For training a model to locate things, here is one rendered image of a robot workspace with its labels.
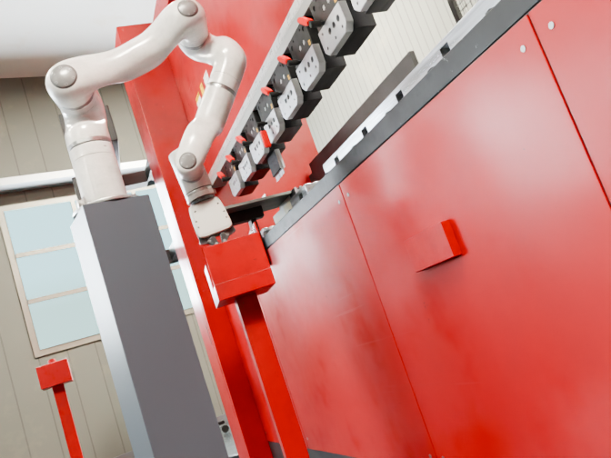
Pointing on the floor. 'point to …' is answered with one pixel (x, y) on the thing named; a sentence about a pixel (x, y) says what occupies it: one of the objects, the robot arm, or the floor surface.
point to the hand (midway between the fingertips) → (224, 251)
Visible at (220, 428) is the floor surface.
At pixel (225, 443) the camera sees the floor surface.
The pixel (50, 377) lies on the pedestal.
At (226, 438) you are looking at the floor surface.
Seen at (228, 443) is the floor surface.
